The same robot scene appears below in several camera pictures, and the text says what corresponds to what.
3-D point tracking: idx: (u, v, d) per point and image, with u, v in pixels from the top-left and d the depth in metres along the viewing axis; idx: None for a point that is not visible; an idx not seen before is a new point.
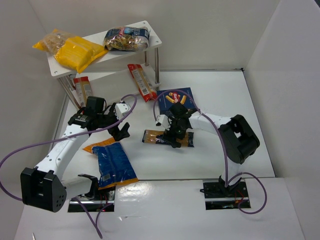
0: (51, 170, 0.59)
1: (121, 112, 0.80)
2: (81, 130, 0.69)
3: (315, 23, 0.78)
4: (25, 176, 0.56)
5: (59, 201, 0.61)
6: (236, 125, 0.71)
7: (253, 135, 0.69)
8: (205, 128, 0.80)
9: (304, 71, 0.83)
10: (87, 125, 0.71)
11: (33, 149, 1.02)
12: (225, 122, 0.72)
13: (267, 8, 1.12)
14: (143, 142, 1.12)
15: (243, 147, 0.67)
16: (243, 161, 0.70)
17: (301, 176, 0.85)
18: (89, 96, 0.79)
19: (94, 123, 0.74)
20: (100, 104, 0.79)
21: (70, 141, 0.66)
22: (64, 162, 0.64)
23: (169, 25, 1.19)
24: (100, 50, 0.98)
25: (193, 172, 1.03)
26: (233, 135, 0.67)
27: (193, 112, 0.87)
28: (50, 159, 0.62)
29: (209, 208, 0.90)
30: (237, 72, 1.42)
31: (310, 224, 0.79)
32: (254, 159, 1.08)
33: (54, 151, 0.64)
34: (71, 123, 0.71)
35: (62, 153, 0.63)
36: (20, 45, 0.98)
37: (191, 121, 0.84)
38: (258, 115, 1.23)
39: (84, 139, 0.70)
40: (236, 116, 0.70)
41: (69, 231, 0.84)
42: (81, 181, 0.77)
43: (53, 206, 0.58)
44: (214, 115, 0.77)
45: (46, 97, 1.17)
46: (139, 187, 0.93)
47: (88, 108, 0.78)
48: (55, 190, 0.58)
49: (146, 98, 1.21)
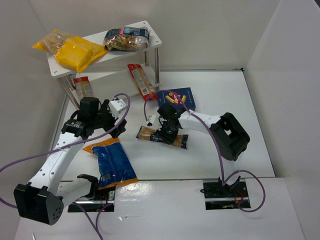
0: (44, 186, 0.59)
1: (118, 110, 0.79)
2: (74, 138, 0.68)
3: (315, 23, 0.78)
4: (19, 192, 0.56)
5: (56, 213, 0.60)
6: (225, 123, 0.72)
7: (243, 131, 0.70)
8: (197, 128, 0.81)
9: (304, 71, 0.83)
10: (82, 133, 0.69)
11: (33, 149, 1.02)
12: (215, 121, 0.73)
13: (267, 8, 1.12)
14: (137, 138, 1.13)
15: (235, 144, 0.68)
16: (236, 158, 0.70)
17: (301, 176, 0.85)
18: (82, 99, 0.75)
19: (89, 129, 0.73)
20: (93, 107, 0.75)
21: (63, 152, 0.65)
22: (58, 175, 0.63)
23: (169, 25, 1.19)
24: (100, 50, 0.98)
25: (193, 172, 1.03)
26: (224, 134, 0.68)
27: (182, 112, 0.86)
28: (43, 174, 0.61)
29: (209, 208, 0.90)
30: (237, 72, 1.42)
31: (310, 224, 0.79)
32: (254, 159, 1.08)
33: (48, 164, 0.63)
34: (64, 132, 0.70)
35: (56, 167, 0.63)
36: (20, 45, 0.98)
37: (181, 121, 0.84)
38: (258, 115, 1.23)
39: (77, 148, 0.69)
40: (225, 114, 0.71)
41: (69, 231, 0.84)
42: (81, 184, 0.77)
43: (50, 219, 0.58)
44: (203, 114, 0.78)
45: (46, 97, 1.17)
46: (139, 187, 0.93)
47: (82, 112, 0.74)
48: (51, 204, 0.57)
49: (146, 99, 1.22)
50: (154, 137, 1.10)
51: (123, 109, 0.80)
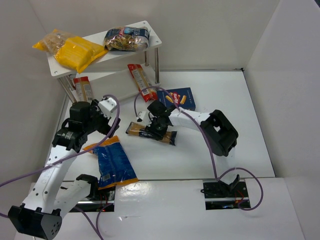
0: (38, 207, 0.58)
1: (110, 110, 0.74)
2: (66, 152, 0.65)
3: (315, 23, 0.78)
4: (14, 214, 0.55)
5: (55, 227, 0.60)
6: (214, 120, 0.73)
7: (231, 127, 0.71)
8: (187, 125, 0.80)
9: (304, 71, 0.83)
10: (73, 145, 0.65)
11: (33, 150, 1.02)
12: (205, 118, 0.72)
13: (267, 8, 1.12)
14: (127, 133, 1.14)
15: (225, 140, 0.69)
16: (227, 153, 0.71)
17: (301, 176, 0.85)
18: (71, 107, 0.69)
19: (82, 138, 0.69)
20: (84, 114, 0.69)
21: (56, 169, 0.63)
22: (53, 193, 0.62)
23: (169, 25, 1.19)
24: (100, 50, 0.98)
25: (193, 172, 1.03)
26: (214, 131, 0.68)
27: (172, 110, 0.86)
28: (37, 194, 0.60)
29: (209, 208, 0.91)
30: (237, 72, 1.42)
31: (311, 224, 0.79)
32: (254, 159, 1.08)
33: (41, 183, 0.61)
34: (56, 144, 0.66)
35: (49, 186, 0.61)
36: (20, 45, 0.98)
37: (171, 119, 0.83)
38: (258, 115, 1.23)
39: (70, 162, 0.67)
40: (214, 112, 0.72)
41: (69, 231, 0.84)
42: (79, 190, 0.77)
43: (48, 235, 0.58)
44: (193, 111, 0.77)
45: (46, 98, 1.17)
46: (139, 187, 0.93)
47: (72, 121, 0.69)
48: (48, 222, 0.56)
49: (146, 98, 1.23)
50: (143, 133, 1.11)
51: (114, 108, 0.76)
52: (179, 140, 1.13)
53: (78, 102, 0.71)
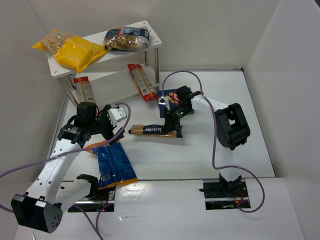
0: (41, 196, 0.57)
1: (116, 119, 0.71)
2: (71, 145, 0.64)
3: (315, 23, 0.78)
4: (16, 203, 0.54)
5: (55, 221, 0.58)
6: (231, 112, 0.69)
7: (245, 123, 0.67)
8: (205, 113, 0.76)
9: (304, 72, 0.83)
10: (78, 139, 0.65)
11: (32, 150, 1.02)
12: (222, 108, 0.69)
13: (266, 9, 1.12)
14: (130, 132, 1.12)
15: (235, 133, 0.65)
16: (232, 147, 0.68)
17: (302, 176, 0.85)
18: (80, 103, 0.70)
19: (86, 134, 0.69)
20: (91, 112, 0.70)
21: (60, 160, 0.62)
22: (56, 184, 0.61)
23: (168, 25, 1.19)
24: (100, 50, 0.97)
25: (193, 172, 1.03)
26: (227, 121, 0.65)
27: (197, 95, 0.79)
28: (40, 184, 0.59)
29: (209, 208, 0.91)
30: (237, 72, 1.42)
31: (310, 224, 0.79)
32: (253, 159, 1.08)
33: (45, 173, 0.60)
34: (61, 138, 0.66)
35: (53, 176, 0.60)
36: (20, 45, 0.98)
37: (192, 102, 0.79)
38: (258, 115, 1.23)
39: (74, 156, 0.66)
40: (234, 104, 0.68)
41: (70, 231, 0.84)
42: (80, 187, 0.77)
43: (48, 227, 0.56)
44: (215, 100, 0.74)
45: (45, 97, 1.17)
46: (139, 187, 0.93)
47: (78, 117, 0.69)
48: (49, 213, 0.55)
49: (146, 98, 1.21)
50: (147, 128, 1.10)
51: (122, 119, 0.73)
52: (179, 141, 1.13)
53: (86, 101, 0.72)
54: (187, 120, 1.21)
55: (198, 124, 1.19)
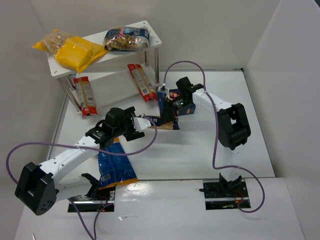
0: (50, 173, 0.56)
1: (142, 129, 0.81)
2: (93, 144, 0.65)
3: (315, 23, 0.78)
4: (25, 170, 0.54)
5: (46, 205, 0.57)
6: (234, 112, 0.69)
7: (247, 124, 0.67)
8: (207, 110, 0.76)
9: (304, 72, 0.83)
10: (101, 143, 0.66)
11: (33, 149, 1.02)
12: (225, 108, 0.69)
13: (266, 9, 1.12)
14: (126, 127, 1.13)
15: (236, 133, 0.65)
16: (233, 147, 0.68)
17: (301, 176, 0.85)
18: (108, 110, 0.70)
19: (110, 140, 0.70)
20: (117, 120, 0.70)
21: (79, 151, 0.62)
22: (66, 170, 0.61)
23: (169, 25, 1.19)
24: (100, 50, 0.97)
25: (193, 172, 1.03)
26: (229, 121, 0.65)
27: (199, 88, 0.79)
28: (54, 162, 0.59)
29: (209, 208, 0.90)
30: (237, 72, 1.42)
31: (310, 224, 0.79)
32: (253, 158, 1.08)
33: (62, 155, 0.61)
34: (87, 135, 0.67)
35: (67, 161, 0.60)
36: (20, 45, 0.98)
37: (194, 97, 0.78)
38: (258, 115, 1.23)
39: (93, 153, 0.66)
40: (236, 104, 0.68)
41: (70, 230, 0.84)
42: (81, 183, 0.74)
43: (38, 209, 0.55)
44: (217, 97, 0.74)
45: (45, 97, 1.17)
46: (139, 187, 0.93)
47: (105, 123, 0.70)
48: (47, 194, 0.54)
49: (146, 98, 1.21)
50: None
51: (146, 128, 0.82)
52: (179, 141, 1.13)
53: (116, 109, 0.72)
54: (187, 120, 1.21)
55: (198, 124, 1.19)
